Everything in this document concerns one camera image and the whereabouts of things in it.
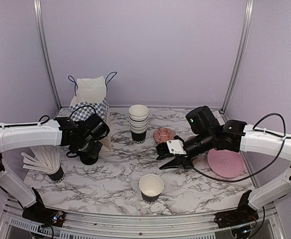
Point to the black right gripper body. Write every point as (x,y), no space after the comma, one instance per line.
(205,141)

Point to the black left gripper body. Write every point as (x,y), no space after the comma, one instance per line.
(85,147)

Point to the pink round plate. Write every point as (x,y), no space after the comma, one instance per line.
(225,163)

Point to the left aluminium frame post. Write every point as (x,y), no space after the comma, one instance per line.
(45,52)

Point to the red patterned ceramic bowl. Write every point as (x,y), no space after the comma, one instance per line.
(162,135)

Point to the stack of paper cups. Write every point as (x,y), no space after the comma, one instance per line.
(138,122)

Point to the checkered paper takeout bag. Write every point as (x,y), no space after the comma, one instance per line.
(90,98)

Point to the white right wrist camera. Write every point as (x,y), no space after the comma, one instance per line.
(176,147)

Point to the aluminium frame post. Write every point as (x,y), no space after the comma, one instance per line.
(45,52)
(240,53)

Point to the black paper coffee cup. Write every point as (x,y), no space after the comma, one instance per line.
(151,186)

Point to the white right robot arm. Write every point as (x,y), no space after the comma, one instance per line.
(235,136)

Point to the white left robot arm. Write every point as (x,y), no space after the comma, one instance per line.
(45,139)

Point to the bundle of white straws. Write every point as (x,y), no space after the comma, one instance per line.
(46,159)

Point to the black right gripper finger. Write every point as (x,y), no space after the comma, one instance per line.
(163,152)
(177,162)

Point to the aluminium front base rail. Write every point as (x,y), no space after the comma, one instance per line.
(79,225)

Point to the right aluminium frame post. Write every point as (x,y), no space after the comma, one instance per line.
(240,53)

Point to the black cup holding straws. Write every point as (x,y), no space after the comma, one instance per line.
(57,175)

